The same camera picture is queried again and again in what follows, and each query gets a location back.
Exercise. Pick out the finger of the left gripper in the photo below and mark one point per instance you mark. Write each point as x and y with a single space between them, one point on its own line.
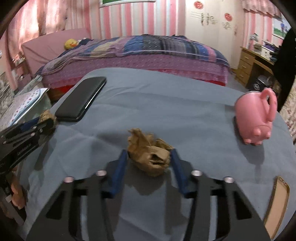
27 125
12 135

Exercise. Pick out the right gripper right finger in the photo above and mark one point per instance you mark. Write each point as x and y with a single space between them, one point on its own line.
236 217

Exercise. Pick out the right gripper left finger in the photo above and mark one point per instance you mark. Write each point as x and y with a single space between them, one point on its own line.
60 217

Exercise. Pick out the brown paper ball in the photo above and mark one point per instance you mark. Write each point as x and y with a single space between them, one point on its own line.
149 154

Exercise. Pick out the polka dot bag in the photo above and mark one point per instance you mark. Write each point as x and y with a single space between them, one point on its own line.
20 106

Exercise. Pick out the black phone wallet case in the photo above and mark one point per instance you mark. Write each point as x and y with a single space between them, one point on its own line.
78 101

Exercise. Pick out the brown phone case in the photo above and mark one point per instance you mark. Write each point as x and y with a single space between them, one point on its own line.
277 206

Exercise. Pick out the bed with striped quilt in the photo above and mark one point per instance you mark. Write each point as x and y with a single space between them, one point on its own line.
60 68

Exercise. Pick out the yellow duck plush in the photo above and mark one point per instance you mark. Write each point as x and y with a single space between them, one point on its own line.
71 43

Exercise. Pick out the pink rabbit piggy bank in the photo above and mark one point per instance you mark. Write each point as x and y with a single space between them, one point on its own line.
255 112

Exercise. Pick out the grey blue tablecloth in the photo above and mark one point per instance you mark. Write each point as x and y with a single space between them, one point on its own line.
195 117

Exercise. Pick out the black box under desk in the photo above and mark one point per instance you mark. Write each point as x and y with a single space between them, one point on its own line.
261 82

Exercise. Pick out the wooden desk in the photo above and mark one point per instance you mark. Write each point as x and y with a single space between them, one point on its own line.
250 66

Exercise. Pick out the desk lamp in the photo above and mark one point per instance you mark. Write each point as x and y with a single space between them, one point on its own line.
253 39

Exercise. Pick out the white wardrobe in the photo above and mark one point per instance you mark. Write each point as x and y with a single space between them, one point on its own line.
218 24

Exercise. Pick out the small framed couple photo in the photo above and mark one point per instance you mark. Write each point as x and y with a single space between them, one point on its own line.
280 27

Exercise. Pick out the pink window valance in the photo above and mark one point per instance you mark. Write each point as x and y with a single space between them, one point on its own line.
265 7

